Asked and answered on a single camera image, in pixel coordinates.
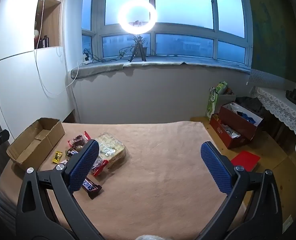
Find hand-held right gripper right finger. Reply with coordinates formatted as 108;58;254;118
195;141;283;240

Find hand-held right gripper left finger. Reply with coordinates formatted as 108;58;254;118
17;139;106;240

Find red-ended brownie packet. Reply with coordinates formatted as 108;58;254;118
90;159;110;177
67;131;91;148

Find clear cracker packet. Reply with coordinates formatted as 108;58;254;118
94;133;127;168

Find cardboard box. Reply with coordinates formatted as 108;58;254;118
6;117;65;172

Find low red box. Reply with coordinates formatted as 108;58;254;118
210;114;251;150

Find red box lid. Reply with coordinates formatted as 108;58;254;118
231;151;261;172

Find open red box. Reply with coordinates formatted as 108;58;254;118
218;102;264;142

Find green paper bag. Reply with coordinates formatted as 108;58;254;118
206;81;229;120

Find white wardrobe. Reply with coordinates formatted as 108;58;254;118
0;0;75;145

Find lace-covered side table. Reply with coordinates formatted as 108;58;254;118
253;86;296;152

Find dark metal ornament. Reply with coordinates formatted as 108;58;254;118
285;87;296;107

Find dark bottles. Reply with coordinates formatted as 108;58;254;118
37;35;50;48

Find potted plant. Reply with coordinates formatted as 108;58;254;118
119;36;148;59

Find black tripod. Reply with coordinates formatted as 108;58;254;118
129;34;147;62

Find wooden shelf niche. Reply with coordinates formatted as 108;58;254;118
34;0;66;50

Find black cables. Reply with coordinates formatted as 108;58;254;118
83;49;128;63

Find ring light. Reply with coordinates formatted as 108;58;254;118
117;0;158;34

